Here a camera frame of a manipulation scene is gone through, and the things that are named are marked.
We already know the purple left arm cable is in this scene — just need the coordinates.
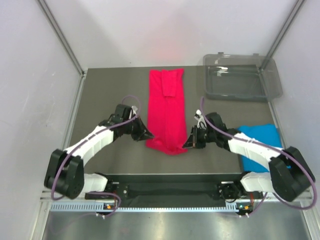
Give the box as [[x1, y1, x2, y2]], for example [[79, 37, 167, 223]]
[[51, 94, 141, 218]]

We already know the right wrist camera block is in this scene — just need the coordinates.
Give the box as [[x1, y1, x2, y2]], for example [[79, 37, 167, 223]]
[[194, 109, 226, 132]]

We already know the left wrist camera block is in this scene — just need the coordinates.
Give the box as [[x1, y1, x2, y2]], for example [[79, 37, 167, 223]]
[[109, 104, 136, 125]]

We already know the red t shirt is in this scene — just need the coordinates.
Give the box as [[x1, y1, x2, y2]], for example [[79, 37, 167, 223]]
[[146, 68, 188, 156]]

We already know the grey slotted cable duct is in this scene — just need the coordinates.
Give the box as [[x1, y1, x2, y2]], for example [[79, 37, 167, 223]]
[[49, 201, 253, 213]]

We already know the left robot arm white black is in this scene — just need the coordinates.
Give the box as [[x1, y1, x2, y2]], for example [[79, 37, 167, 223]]
[[44, 115, 154, 201]]

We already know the clear plastic storage bin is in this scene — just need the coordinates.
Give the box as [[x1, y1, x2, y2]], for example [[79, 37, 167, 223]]
[[202, 52, 283, 102]]

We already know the blue folded t shirt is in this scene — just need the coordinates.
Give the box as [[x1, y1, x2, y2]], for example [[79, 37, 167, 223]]
[[236, 123, 283, 173]]

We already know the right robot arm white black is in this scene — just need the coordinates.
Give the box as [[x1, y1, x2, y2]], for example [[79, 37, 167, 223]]
[[182, 125, 315, 202]]

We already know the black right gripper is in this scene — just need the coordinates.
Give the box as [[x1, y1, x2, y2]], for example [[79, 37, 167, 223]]
[[183, 124, 217, 149]]

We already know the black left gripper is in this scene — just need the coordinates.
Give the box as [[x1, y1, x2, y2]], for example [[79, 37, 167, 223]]
[[122, 115, 154, 141]]

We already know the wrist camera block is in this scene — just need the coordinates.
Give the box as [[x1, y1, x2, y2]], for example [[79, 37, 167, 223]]
[[194, 109, 226, 132], [109, 104, 136, 125]]

